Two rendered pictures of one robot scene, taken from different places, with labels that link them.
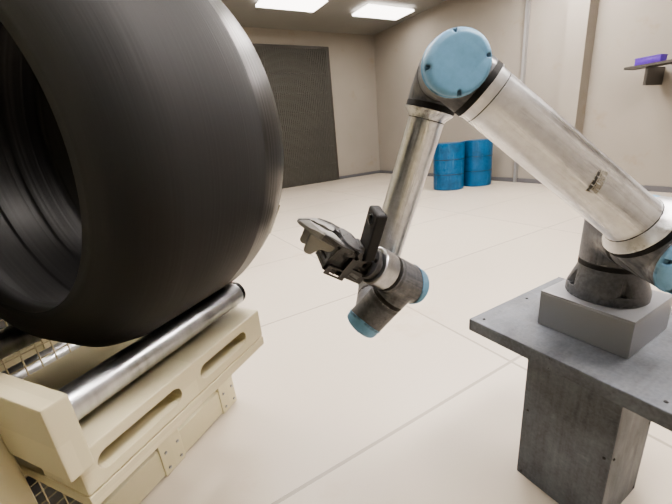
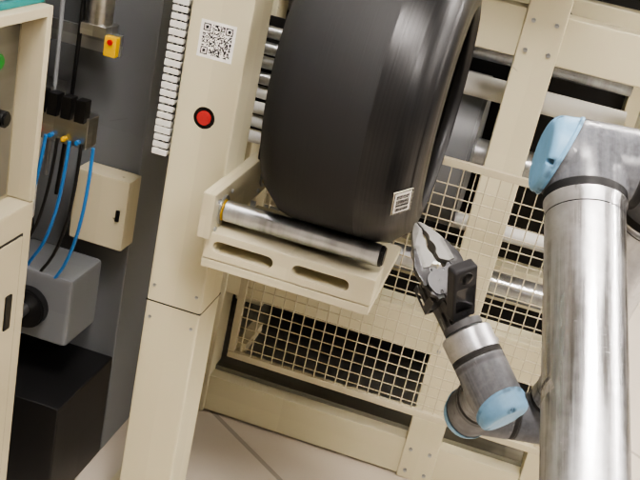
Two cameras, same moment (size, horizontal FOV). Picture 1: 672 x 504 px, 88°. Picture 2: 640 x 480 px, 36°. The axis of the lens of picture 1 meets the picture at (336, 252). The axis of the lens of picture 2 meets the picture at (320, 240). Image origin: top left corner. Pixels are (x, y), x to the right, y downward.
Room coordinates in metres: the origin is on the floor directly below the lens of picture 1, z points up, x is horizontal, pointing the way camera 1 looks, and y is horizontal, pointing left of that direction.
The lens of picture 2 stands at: (0.08, -1.51, 1.64)
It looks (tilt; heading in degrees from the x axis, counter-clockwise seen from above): 22 degrees down; 76
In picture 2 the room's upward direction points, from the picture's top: 13 degrees clockwise
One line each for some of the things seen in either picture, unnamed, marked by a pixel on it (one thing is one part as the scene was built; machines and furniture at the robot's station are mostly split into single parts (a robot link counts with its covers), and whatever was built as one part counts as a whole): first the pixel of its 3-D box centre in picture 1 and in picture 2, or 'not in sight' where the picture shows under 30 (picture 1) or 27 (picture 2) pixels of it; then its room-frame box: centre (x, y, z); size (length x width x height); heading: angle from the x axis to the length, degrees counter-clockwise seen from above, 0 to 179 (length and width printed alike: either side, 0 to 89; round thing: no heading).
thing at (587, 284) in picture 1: (608, 275); not in sight; (0.86, -0.74, 0.75); 0.19 x 0.19 x 0.10
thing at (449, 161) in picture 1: (462, 163); not in sight; (6.96, -2.64, 0.44); 1.20 x 0.73 x 0.87; 119
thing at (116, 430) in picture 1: (175, 374); (292, 260); (0.48, 0.28, 0.83); 0.36 x 0.09 x 0.06; 156
